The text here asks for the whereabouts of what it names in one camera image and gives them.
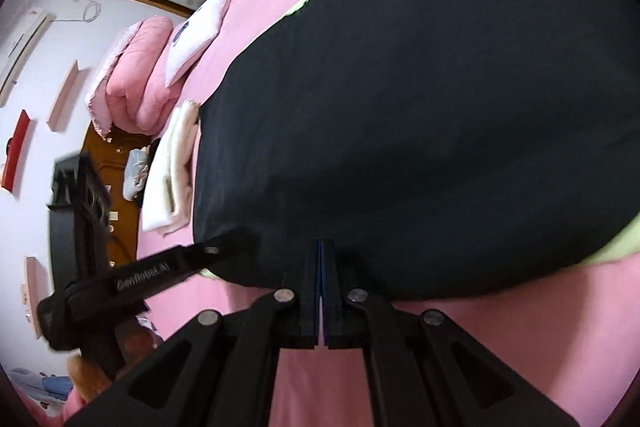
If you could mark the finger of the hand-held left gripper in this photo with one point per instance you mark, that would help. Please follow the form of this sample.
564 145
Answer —
210 254

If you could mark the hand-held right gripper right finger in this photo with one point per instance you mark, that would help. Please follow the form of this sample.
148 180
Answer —
327 297

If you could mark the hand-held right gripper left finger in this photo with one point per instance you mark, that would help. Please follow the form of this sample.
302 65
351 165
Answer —
309 297

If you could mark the green and black jacket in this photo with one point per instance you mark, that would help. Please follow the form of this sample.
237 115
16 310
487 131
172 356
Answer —
425 107

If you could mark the folded cream clothes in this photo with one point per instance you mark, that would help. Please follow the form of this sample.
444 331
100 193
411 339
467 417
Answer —
172 172

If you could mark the person's left hand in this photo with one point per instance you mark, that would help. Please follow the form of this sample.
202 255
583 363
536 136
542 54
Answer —
137 342

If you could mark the grey patterned cloth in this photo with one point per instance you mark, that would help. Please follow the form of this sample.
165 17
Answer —
134 172

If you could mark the wooden headboard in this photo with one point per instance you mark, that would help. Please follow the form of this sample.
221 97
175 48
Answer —
105 152

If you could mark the grey blue cloth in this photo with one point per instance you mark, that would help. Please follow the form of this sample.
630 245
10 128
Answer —
45 387

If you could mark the pink bed blanket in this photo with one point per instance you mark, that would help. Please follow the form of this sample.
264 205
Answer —
500 347

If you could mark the folded pink quilt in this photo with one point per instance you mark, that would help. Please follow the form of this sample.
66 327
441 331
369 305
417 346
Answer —
135 72

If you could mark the white air conditioner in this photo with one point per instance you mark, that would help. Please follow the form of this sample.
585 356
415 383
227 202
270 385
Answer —
22 52

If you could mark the white printed pillow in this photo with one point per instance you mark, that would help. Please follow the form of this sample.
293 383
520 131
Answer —
200 32

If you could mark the pink wall shelf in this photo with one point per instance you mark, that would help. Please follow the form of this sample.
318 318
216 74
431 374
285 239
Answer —
62 97
34 297

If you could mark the red wall shelf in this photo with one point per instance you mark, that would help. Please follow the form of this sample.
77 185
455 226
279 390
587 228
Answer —
15 152

